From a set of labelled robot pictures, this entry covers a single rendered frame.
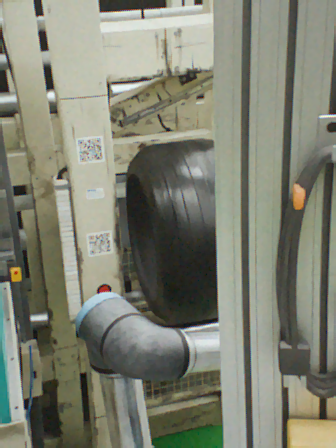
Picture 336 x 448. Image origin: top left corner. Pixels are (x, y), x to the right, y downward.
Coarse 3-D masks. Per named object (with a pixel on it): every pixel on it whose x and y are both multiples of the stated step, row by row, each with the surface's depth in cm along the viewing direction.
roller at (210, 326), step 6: (216, 318) 214; (186, 324) 212; (192, 324) 212; (198, 324) 212; (204, 324) 212; (210, 324) 212; (216, 324) 213; (186, 330) 210; (192, 330) 211; (198, 330) 211; (204, 330) 212; (210, 330) 212; (216, 330) 213
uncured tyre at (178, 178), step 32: (160, 160) 196; (192, 160) 196; (128, 192) 224; (160, 192) 190; (192, 192) 189; (128, 224) 231; (160, 224) 188; (192, 224) 186; (160, 256) 191; (192, 256) 187; (160, 288) 197; (192, 288) 191; (192, 320) 205
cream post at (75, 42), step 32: (64, 0) 174; (96, 0) 176; (64, 32) 176; (96, 32) 178; (64, 64) 179; (96, 64) 181; (64, 96) 182; (96, 96) 184; (64, 128) 185; (96, 128) 187; (64, 160) 198; (96, 224) 197; (96, 256) 201; (96, 288) 205; (96, 384) 217; (96, 416) 221
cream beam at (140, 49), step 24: (120, 24) 220; (144, 24) 217; (168, 24) 214; (192, 24) 212; (120, 48) 207; (144, 48) 209; (168, 48) 212; (192, 48) 213; (120, 72) 210; (144, 72) 212; (168, 72) 214; (192, 72) 216
